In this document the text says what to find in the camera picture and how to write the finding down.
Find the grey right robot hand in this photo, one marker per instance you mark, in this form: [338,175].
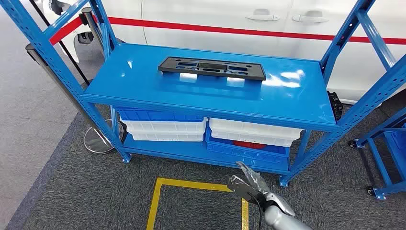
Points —
[253,179]

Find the black plastic frame part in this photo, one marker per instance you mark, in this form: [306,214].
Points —
[258,72]

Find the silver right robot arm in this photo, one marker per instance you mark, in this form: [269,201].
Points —
[282,219]

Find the blue metal shelf rack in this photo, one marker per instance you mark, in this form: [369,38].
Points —
[206,95]

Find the red item in bin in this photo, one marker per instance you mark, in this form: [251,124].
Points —
[249,145]

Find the blue wheeled metal cart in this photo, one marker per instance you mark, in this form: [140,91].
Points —
[380,168]

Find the chrome stanchion with round base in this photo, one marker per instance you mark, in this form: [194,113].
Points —
[101,143]

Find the white car with red stripe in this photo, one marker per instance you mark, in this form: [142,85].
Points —
[222,12]

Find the black stanchion pole with base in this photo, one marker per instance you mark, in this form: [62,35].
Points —
[62,47]

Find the red barrier belt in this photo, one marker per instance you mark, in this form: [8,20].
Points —
[65,31]

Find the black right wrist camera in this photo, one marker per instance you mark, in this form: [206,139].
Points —
[242,190]

